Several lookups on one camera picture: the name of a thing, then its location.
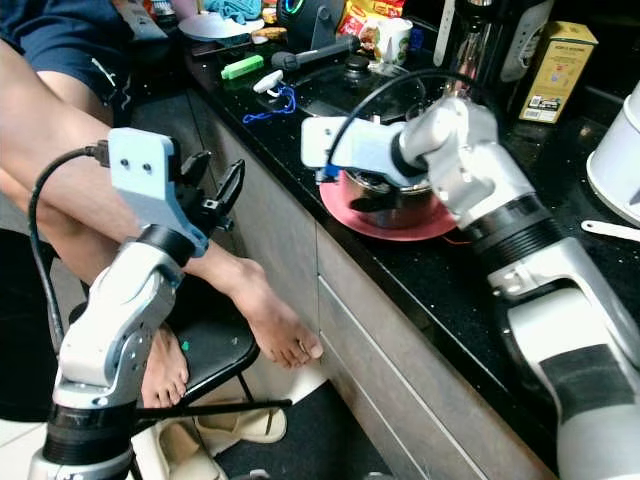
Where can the stainless steel pot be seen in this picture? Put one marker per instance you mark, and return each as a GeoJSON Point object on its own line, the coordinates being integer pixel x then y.
{"type": "Point", "coordinates": [410, 215]}

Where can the pink round plate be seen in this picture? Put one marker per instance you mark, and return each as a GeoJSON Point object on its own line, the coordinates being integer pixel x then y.
{"type": "Point", "coordinates": [335, 205]}

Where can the black steel kitchen appliance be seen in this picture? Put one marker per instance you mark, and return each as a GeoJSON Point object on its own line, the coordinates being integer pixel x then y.
{"type": "Point", "coordinates": [490, 45]}

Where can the orange rubber band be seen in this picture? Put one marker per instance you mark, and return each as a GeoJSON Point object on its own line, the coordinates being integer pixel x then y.
{"type": "Point", "coordinates": [455, 240]}

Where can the glass pot lid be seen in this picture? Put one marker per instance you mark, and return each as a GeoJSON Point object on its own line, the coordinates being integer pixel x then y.
{"type": "Point", "coordinates": [320, 100]}

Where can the green plastic lighter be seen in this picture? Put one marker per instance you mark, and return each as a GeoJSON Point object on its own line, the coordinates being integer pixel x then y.
{"type": "Point", "coordinates": [242, 68]}

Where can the black chair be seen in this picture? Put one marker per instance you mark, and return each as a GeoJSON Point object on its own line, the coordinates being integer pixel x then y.
{"type": "Point", "coordinates": [210, 350]}

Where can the white dinner plate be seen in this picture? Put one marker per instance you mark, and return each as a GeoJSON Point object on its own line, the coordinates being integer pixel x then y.
{"type": "Point", "coordinates": [210, 28]}

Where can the white printed mug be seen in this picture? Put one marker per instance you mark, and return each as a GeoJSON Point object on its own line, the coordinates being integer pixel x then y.
{"type": "Point", "coordinates": [395, 42]}

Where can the brown pastry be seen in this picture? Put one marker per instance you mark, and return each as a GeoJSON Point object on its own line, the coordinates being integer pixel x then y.
{"type": "Point", "coordinates": [268, 33]}

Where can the teal cloth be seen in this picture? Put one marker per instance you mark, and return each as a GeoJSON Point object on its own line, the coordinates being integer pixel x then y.
{"type": "Point", "coordinates": [235, 8]}

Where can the red yellow snack packet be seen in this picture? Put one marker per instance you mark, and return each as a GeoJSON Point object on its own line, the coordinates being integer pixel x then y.
{"type": "Point", "coordinates": [365, 15]}

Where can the grey wood cabinet front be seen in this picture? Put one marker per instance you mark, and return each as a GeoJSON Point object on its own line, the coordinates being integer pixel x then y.
{"type": "Point", "coordinates": [400, 370]}

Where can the beige slipper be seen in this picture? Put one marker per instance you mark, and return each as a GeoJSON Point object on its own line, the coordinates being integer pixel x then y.
{"type": "Point", "coordinates": [190, 455]}
{"type": "Point", "coordinates": [250, 425]}

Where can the yellow tea box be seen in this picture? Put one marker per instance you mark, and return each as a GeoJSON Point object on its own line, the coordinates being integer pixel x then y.
{"type": "Point", "coordinates": [560, 70]}

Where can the white tiered plastic container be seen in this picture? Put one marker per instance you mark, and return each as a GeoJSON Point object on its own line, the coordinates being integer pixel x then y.
{"type": "Point", "coordinates": [615, 160]}

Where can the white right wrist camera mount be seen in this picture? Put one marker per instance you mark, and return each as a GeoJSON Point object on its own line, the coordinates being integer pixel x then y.
{"type": "Point", "coordinates": [350, 150]}

